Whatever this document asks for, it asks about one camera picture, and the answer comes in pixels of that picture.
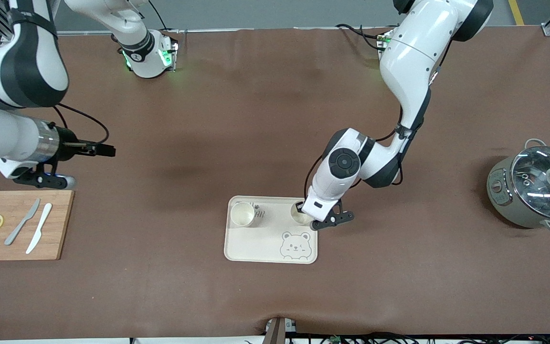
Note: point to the white plastic knife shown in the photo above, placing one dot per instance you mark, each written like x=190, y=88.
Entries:
x=39, y=227

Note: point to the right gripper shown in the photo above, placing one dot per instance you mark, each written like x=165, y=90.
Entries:
x=68, y=144

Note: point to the glass pot lid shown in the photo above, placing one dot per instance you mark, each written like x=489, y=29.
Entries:
x=542, y=184

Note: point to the wooden cutting board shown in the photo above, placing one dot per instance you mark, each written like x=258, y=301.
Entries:
x=60, y=229

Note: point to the green terminal connector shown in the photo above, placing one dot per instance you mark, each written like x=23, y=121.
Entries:
x=335, y=340

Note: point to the white IKEA cup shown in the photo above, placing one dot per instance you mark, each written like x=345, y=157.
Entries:
x=242, y=214
x=298, y=218

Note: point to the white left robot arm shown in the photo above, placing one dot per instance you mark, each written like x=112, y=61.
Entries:
x=413, y=57

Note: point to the camera mount at table edge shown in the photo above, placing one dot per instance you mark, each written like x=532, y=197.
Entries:
x=277, y=330

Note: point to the grey-green electric pot body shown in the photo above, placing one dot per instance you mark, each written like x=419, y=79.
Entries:
x=502, y=196

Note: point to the grey plastic knife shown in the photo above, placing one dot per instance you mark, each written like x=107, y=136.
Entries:
x=23, y=222

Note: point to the cream bear print tray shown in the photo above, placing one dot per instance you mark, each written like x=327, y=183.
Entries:
x=260, y=243

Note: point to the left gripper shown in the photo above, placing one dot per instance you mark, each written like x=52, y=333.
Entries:
x=299, y=206

